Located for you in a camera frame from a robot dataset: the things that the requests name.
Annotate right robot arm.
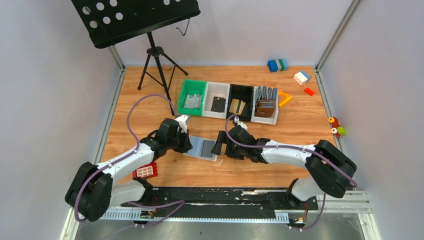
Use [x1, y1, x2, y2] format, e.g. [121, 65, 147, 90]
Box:
[211, 125, 357, 202]

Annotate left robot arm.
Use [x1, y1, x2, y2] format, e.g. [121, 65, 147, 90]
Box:
[64, 115, 193, 222]

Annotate gold cards in black bin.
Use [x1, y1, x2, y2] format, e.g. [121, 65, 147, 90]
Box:
[228, 98, 246, 115]

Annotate black card in white bin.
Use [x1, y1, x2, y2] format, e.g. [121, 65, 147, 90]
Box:
[210, 96, 227, 113]

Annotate silver cards in green bin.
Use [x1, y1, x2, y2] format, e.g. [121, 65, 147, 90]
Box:
[183, 94, 202, 109]

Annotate white bin with wallets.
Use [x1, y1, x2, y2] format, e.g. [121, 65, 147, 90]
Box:
[250, 86, 279, 125]

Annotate brown leather wallets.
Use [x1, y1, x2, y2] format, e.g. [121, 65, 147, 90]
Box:
[254, 100, 276, 118]

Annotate red white toy block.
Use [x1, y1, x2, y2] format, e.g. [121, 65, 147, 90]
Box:
[132, 162, 158, 179]

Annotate black plastic bin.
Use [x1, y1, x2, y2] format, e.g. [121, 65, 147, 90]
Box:
[225, 84, 254, 122]

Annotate green plastic bin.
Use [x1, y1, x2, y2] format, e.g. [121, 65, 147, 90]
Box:
[178, 79, 207, 116]

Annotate white plastic bin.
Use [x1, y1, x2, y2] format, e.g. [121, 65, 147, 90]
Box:
[201, 81, 230, 119]

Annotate yellow plastic angle piece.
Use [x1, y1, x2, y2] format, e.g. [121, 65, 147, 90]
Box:
[278, 90, 292, 108]

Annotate blue green block stack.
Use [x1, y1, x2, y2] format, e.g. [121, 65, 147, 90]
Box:
[267, 58, 289, 73]

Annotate red toy brick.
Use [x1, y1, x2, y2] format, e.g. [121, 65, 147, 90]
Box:
[304, 87, 315, 97]

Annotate white blue toy block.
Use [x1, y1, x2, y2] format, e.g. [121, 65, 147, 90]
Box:
[293, 71, 311, 86]

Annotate red green toy car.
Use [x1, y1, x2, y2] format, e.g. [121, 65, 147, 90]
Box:
[328, 116, 347, 139]

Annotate black music stand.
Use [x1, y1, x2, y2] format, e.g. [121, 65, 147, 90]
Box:
[72, 0, 201, 100]

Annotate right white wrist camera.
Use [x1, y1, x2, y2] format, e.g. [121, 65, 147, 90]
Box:
[233, 121, 248, 131]

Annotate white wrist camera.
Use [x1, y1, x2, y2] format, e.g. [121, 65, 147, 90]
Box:
[233, 121, 248, 131]
[174, 114, 190, 134]

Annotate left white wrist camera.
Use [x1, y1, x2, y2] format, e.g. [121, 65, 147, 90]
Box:
[174, 114, 190, 134]

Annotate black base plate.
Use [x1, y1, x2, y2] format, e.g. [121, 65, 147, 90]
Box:
[138, 187, 319, 220]

